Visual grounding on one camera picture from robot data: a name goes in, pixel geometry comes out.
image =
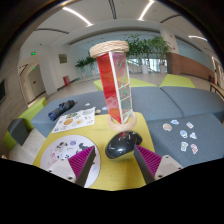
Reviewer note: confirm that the white round printed mouse pad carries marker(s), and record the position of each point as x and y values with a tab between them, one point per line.
63	150

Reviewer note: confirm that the brown wooden reception counter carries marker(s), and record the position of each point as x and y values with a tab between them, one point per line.
186	65

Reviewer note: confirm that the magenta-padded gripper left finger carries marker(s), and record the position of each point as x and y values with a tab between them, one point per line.
81	161

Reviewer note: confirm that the lime green ottoman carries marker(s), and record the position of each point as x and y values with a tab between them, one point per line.
176	81
140	83

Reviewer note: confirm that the black framed chair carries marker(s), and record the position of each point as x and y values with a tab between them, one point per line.
216	88

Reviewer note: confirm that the black glossy computer mouse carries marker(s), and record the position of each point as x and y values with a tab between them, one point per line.
120	146

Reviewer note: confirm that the ceiling strip lights group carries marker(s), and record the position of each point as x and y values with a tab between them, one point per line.
77	15

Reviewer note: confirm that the dark grey cube seat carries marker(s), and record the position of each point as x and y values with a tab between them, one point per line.
17	130

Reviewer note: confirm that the small cartoon sticker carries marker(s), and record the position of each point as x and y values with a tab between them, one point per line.
183	133
87	104
175	122
193	135
184	146
194	148
97	111
189	125
167	127
104	108

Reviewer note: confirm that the dark blue folded umbrella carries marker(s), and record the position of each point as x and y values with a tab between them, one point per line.
61	108

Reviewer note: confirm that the potted green plants group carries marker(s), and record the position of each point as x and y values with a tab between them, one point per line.
146	46

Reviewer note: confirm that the framed wall plaque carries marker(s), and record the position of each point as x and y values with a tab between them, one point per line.
63	58

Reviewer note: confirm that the white cartoon sticker sheet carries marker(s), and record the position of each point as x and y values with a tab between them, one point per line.
75	120

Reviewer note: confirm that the green exit sign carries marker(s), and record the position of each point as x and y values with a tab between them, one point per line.
33	53

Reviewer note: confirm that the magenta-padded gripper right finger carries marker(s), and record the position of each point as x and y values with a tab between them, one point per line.
150	161

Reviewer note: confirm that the lime green bench seat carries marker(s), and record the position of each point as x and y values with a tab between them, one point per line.
33	111

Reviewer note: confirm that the red fire extinguisher box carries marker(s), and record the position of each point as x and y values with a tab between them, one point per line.
66	80

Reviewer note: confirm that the black wall screen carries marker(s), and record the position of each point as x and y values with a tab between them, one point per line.
2	90

